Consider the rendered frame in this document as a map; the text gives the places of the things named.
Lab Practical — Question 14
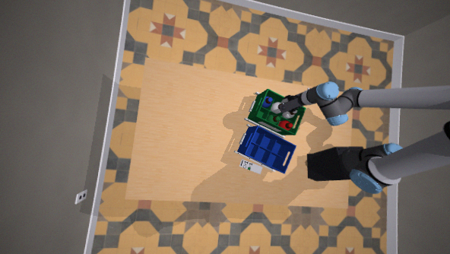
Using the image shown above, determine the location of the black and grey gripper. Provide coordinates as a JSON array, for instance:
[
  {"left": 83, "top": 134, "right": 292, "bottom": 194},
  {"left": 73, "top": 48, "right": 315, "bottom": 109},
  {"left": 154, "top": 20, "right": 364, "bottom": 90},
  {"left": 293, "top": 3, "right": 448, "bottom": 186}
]
[{"left": 281, "top": 92, "right": 305, "bottom": 113}]

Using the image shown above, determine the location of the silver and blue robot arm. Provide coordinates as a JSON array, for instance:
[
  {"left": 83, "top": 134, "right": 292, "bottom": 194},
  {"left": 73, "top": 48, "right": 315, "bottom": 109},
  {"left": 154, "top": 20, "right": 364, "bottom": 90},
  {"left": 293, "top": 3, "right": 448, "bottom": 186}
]
[{"left": 301, "top": 81, "right": 450, "bottom": 194}]

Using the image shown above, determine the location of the blue bottle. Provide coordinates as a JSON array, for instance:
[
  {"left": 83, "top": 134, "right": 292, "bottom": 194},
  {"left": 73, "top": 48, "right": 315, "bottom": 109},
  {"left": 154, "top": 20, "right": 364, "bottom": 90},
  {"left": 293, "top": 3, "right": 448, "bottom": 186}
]
[{"left": 262, "top": 96, "right": 273, "bottom": 108}]

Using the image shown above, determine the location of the green crate with dividers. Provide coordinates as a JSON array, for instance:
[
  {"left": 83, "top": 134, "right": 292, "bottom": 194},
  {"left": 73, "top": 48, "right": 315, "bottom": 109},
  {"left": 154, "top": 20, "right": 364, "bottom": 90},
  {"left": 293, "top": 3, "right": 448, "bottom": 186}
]
[{"left": 248, "top": 89, "right": 300, "bottom": 135}]

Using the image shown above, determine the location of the red bottle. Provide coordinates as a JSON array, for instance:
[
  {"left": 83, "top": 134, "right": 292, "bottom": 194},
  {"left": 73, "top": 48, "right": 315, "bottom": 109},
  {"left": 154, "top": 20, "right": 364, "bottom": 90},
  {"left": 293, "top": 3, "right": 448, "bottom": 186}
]
[{"left": 278, "top": 120, "right": 293, "bottom": 131}]

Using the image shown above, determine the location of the blue crate with dividers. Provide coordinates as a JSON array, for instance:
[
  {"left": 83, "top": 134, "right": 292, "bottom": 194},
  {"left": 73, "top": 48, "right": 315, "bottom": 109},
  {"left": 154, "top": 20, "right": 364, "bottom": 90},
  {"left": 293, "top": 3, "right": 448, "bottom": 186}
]
[{"left": 237, "top": 125, "right": 290, "bottom": 172}]

